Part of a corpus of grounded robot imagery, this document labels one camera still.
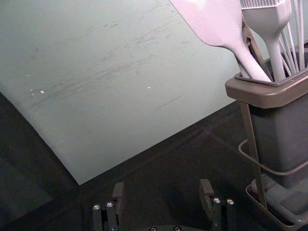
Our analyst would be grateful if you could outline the plain pale wall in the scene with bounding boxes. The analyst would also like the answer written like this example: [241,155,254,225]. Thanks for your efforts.
[0,0,308,186]

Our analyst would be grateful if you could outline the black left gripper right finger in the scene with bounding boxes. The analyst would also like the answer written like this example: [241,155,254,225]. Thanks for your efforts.
[199,179,235,231]

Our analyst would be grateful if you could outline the black rack with steel bars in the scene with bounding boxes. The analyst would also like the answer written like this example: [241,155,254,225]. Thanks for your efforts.
[237,100,308,227]

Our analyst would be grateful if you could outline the pale silicone spatula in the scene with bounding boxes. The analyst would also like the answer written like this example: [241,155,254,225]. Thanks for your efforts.
[168,0,273,83]

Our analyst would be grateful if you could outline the pale silicone basting brush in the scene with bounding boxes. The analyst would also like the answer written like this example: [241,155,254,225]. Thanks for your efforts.
[240,0,293,76]

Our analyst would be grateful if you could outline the grey plastic utensil bin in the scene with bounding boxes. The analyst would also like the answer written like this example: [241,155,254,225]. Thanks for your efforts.
[224,66,308,190]

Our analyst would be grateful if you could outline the pale wire whisk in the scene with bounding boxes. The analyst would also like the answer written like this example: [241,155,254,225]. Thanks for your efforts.
[278,0,307,74]

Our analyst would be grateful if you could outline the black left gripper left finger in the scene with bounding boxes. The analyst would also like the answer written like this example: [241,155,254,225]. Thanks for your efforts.
[92,182,125,231]

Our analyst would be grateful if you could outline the black table cloth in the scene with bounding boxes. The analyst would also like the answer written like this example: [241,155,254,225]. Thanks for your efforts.
[0,90,308,231]

